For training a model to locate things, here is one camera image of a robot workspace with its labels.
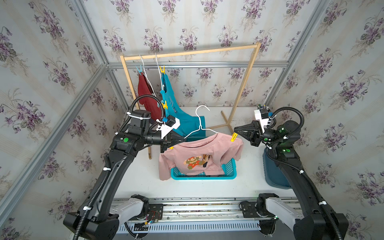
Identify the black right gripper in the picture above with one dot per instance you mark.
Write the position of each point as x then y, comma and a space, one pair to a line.
256, 135

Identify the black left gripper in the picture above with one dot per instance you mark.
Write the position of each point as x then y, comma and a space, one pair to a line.
164, 141

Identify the white wire hanger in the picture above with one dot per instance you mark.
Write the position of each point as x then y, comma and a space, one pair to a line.
200, 128

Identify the pink t-shirt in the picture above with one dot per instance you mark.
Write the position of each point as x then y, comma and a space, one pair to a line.
202, 156

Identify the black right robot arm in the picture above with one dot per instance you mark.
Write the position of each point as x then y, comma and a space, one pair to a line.
278, 131

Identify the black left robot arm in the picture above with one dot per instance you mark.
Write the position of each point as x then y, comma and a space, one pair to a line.
94, 219

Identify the white hanger of teal shirt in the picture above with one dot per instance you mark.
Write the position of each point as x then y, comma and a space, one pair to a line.
160, 74

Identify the white hanger of red shirt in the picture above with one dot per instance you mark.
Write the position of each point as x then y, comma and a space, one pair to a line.
147, 78

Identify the teal t-shirt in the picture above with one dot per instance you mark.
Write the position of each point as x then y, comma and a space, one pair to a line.
188, 123

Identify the yellow clothespin teal shirt lower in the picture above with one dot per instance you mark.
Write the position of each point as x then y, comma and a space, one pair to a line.
164, 104

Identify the yellow clothespin teal shirt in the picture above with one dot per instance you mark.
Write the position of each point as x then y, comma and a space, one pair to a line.
162, 69
164, 104

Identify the dark teal plastic tub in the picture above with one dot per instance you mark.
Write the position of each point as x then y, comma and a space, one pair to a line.
273, 175

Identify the yellow clothespin teal shirt top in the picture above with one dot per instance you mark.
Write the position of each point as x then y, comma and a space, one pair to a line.
162, 69

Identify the teal clothespin on red shirt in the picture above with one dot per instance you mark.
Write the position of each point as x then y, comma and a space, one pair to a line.
139, 70

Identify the wooden clothes rack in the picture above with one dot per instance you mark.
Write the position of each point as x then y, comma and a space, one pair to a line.
207, 79

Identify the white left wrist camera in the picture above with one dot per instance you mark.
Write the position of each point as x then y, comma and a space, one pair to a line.
167, 124

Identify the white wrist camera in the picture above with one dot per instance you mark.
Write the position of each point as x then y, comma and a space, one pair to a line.
167, 124
264, 117

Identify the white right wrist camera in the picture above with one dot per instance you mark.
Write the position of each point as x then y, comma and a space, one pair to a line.
264, 117

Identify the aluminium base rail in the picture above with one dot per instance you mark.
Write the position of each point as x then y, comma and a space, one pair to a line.
183, 215

